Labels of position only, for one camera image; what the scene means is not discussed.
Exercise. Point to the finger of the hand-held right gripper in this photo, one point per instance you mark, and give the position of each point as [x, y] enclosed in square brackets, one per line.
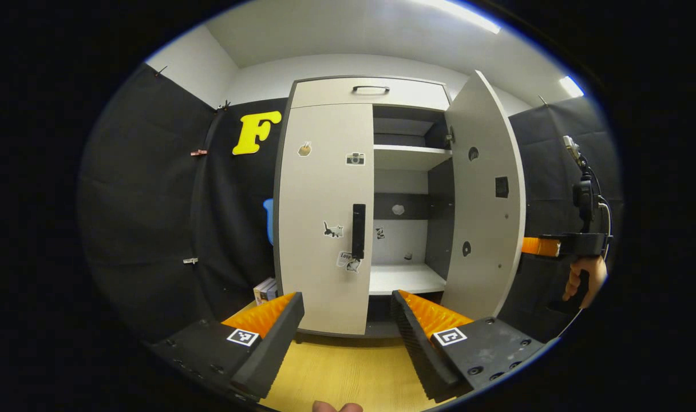
[540, 246]

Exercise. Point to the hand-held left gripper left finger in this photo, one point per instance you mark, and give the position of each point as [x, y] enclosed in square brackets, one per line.
[268, 355]

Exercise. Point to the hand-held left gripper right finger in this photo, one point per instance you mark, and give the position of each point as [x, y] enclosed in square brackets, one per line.
[422, 355]

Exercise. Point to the grey double-door shoe cabinet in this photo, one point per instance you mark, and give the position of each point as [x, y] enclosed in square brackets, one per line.
[399, 183]

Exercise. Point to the camera-sticker shoe cabinet door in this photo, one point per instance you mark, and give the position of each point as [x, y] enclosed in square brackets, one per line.
[319, 200]

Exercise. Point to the white cabinet shelf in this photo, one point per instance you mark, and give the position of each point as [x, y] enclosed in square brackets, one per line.
[408, 157]
[405, 279]

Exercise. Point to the beige cabinet drawer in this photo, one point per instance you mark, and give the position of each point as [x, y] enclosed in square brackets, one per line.
[325, 94]

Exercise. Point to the small printed cardboard box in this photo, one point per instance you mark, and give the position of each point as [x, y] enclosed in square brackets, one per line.
[265, 292]

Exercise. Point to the small ceiling light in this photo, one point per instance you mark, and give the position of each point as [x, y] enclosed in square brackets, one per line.
[571, 86]

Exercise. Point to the black binder clip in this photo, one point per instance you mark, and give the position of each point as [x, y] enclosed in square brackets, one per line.
[222, 106]

